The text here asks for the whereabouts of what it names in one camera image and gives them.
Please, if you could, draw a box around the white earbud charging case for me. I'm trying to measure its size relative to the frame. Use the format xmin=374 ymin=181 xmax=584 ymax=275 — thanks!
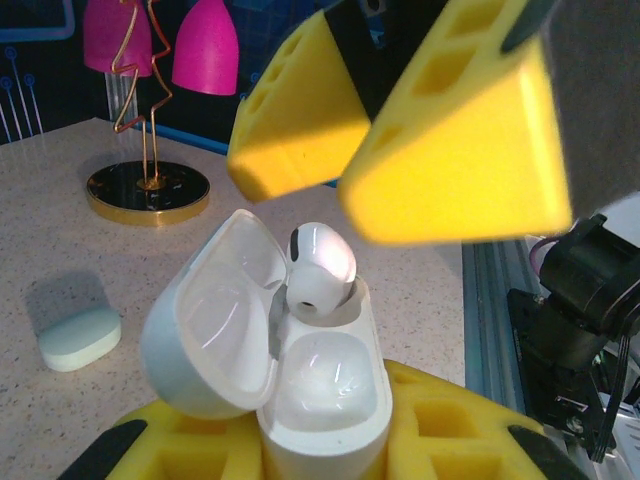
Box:
xmin=138 ymin=208 xmax=392 ymax=480

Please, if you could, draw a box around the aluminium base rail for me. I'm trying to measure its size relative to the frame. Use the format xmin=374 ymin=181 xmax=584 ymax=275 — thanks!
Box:
xmin=460 ymin=239 xmax=556 ymax=436

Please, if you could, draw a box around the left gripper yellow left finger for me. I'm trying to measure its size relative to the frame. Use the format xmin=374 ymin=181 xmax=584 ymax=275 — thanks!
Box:
xmin=54 ymin=399 xmax=271 ymax=480

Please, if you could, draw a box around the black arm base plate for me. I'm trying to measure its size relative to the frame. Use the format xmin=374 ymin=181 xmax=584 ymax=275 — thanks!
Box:
xmin=507 ymin=287 xmax=619 ymax=464

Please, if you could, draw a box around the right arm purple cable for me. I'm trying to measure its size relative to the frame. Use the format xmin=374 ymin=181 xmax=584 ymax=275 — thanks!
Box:
xmin=529 ymin=233 xmax=566 ymax=274

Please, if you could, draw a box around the gold wire glass rack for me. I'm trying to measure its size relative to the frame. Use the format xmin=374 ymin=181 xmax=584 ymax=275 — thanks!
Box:
xmin=84 ymin=0 xmax=211 ymax=229

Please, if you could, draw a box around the mint green earbud case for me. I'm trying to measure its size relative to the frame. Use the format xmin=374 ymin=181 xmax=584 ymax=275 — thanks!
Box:
xmin=38 ymin=305 xmax=123 ymax=374

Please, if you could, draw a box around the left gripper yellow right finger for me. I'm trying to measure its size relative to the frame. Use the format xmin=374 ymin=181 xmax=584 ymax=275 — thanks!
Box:
xmin=380 ymin=359 xmax=591 ymax=480

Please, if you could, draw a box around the pink wine glass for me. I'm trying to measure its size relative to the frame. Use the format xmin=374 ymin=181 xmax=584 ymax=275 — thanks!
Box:
xmin=171 ymin=0 xmax=238 ymax=96
xmin=82 ymin=0 xmax=154 ymax=79

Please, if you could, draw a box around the white wireless earbud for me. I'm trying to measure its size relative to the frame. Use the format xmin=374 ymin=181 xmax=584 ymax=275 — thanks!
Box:
xmin=284 ymin=222 xmax=359 ymax=321

